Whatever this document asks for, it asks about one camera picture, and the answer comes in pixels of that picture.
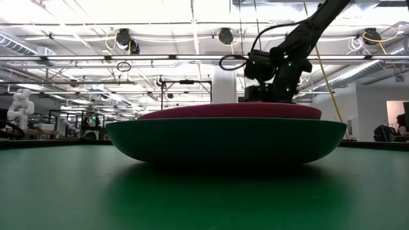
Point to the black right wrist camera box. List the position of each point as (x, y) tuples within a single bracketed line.
[(260, 65)]

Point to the black backpack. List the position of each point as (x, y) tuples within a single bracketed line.
[(383, 133)]

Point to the white humanoid robot figure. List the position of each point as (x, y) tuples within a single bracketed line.
[(20, 108)]

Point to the black metal frame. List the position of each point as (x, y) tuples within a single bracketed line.
[(187, 82)]

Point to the wooden workbench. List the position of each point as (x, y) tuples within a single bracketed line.
[(28, 132)]

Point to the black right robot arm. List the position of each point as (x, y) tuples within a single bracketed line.
[(306, 28)]

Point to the long ceiling light strip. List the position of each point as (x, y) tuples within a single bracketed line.
[(159, 57)]

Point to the large green bowl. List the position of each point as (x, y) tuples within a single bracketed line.
[(227, 140)]

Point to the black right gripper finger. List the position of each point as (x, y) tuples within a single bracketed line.
[(259, 94)]

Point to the person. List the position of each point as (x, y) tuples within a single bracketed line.
[(402, 123)]

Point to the white building column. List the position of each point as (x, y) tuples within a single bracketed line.
[(224, 86)]

